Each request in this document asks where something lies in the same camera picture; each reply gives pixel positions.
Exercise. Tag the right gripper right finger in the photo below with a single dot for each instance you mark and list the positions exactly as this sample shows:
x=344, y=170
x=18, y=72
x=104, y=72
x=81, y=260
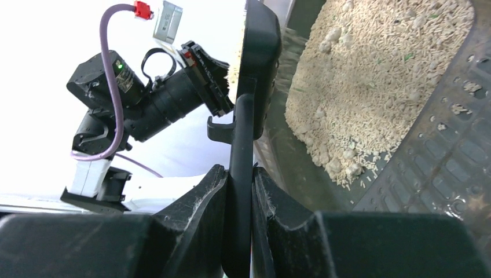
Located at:
x=289, y=240

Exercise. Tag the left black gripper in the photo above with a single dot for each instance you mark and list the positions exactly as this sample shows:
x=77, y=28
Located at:
x=209, y=77

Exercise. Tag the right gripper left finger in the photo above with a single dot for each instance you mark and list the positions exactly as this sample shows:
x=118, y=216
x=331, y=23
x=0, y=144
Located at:
x=182, y=240

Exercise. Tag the black slotted litter scoop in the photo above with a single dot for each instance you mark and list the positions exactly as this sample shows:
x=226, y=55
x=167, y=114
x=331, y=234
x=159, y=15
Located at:
x=261, y=49

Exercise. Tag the dark plastic litter tray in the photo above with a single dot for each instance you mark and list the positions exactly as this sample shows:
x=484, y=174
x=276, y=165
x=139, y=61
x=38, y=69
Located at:
x=442, y=166

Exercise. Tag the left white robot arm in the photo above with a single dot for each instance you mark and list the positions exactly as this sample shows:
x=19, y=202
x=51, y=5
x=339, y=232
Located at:
x=120, y=106

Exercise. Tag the beige cat litter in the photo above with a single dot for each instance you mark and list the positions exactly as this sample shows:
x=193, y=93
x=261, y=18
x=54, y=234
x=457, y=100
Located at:
x=364, y=74

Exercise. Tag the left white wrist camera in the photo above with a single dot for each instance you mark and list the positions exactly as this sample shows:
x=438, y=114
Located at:
x=167, y=22

